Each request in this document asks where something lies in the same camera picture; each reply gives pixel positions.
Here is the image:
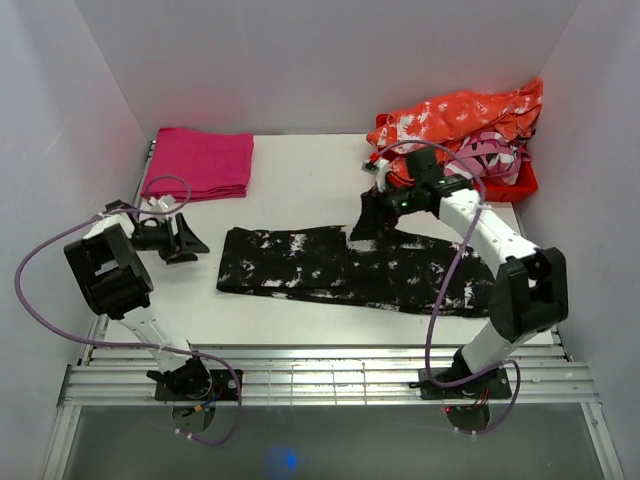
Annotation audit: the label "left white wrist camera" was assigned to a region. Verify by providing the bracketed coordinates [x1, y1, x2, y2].
[146, 195, 176, 215]

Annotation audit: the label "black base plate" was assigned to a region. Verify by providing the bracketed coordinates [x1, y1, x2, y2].
[152, 369, 244, 402]
[408, 369, 512, 402]

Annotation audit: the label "aluminium rail frame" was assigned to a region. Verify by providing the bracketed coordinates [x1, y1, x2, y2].
[59, 345, 599, 407]

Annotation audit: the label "folded magenta trousers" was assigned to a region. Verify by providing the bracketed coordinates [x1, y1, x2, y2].
[142, 127, 254, 202]

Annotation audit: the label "orange white tie-dye trousers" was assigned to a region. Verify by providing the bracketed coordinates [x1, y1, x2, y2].
[364, 78, 544, 189]

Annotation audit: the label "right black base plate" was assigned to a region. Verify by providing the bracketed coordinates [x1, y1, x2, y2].
[408, 369, 512, 402]

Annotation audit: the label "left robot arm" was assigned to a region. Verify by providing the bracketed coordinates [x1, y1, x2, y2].
[64, 195, 213, 400]

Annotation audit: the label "pink camouflage trousers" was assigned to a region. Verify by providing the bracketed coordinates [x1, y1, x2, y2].
[444, 131, 532, 186]

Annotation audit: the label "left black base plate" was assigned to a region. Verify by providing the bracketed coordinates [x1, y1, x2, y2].
[152, 369, 244, 402]

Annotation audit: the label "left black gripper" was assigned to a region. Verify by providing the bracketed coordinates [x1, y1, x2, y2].
[130, 212, 210, 265]

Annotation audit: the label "purple cable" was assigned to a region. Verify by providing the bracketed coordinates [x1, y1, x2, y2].
[372, 140, 522, 437]
[13, 174, 245, 446]

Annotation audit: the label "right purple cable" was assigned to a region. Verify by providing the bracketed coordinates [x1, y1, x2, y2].
[372, 140, 522, 437]

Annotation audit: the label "red plastic bin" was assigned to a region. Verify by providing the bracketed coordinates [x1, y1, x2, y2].
[367, 113, 538, 203]

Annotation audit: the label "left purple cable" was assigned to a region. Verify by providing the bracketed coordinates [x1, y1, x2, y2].
[13, 174, 245, 446]

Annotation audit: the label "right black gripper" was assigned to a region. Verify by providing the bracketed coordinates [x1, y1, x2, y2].
[350, 180, 420, 242]

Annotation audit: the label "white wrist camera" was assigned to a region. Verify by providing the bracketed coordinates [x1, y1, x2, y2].
[146, 195, 176, 215]
[362, 157, 393, 192]

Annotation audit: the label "black white tie-dye trousers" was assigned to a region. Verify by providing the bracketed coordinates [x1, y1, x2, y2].
[217, 226, 493, 318]

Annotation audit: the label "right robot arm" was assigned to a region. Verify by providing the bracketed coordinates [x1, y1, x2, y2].
[351, 148, 569, 397]

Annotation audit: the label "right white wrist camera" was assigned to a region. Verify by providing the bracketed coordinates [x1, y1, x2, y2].
[362, 157, 393, 192]

